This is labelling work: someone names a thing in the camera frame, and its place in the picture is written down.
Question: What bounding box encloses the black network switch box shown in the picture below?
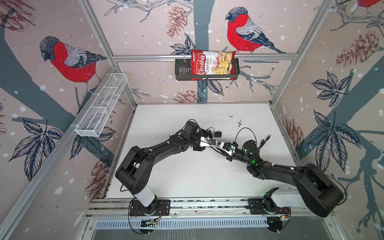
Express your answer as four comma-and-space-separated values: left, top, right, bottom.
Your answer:
193, 146, 206, 152

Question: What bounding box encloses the black power adapter with cord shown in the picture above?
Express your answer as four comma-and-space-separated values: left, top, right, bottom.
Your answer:
202, 128, 222, 139

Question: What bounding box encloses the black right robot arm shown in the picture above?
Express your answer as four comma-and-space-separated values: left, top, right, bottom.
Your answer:
216, 140, 344, 218

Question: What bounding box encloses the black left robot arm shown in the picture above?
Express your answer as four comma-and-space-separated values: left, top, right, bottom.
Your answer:
115, 120, 213, 209

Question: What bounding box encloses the red cassava chips bag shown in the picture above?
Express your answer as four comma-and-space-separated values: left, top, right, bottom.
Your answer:
190, 50, 236, 76

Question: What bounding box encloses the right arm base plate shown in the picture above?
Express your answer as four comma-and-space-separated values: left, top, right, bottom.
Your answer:
247, 198, 291, 215

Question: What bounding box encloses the aluminium mounting rail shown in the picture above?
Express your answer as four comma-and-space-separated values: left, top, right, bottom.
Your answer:
85, 197, 316, 219

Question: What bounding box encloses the black wall basket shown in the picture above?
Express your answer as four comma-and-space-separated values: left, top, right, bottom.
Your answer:
175, 58, 240, 81

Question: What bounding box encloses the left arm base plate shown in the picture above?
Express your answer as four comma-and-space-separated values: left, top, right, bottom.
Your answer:
129, 199, 171, 217

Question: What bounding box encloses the white wire mesh shelf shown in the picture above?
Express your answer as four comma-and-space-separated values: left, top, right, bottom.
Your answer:
75, 73, 128, 138

